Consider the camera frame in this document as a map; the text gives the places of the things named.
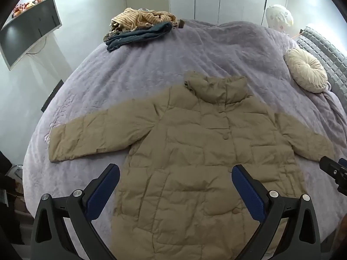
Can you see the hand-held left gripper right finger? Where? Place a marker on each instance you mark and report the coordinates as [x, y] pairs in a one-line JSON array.
[[249, 192]]

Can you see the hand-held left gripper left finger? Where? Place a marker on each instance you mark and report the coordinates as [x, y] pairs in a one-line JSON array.
[[103, 192]]

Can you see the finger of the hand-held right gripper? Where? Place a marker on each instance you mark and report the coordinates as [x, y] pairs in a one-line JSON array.
[[329, 166], [343, 163]]

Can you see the khaki puffer jacket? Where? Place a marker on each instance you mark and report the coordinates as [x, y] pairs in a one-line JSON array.
[[189, 146]]

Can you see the person's right forearm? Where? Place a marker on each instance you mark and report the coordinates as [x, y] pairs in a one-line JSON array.
[[343, 230]]

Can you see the dark cloth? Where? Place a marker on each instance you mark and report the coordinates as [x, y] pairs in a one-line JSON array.
[[6, 195]]

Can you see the round cream pleated pillow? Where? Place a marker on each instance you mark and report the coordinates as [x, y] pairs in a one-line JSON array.
[[306, 69]]

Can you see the grey quilted headboard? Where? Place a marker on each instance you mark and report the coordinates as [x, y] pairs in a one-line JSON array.
[[330, 54]]

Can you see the purple embossed blanket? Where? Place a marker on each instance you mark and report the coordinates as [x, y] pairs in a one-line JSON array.
[[151, 67]]

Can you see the grey brown patterned garment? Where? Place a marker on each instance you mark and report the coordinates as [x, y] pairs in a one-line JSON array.
[[109, 35]]

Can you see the white floral bag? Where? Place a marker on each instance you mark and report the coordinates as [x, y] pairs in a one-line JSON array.
[[279, 17]]

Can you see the blue jeans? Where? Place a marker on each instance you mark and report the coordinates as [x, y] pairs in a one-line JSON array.
[[135, 36]]

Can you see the beige striped garment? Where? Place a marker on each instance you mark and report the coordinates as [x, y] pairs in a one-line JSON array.
[[135, 19]]

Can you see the dark brown small object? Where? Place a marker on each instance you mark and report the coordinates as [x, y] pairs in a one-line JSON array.
[[181, 23]]

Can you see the teal patterned cloth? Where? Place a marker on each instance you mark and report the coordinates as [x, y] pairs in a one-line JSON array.
[[143, 10]]

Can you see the white wardrobe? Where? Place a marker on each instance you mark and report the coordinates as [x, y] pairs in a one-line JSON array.
[[217, 0]]

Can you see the orange artificial flowers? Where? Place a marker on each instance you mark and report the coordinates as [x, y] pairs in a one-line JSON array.
[[23, 7]]

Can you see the black wall panel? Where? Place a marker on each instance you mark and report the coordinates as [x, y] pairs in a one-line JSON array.
[[53, 95]]

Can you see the wall-mounted television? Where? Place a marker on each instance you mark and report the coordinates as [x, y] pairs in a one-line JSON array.
[[27, 29]]

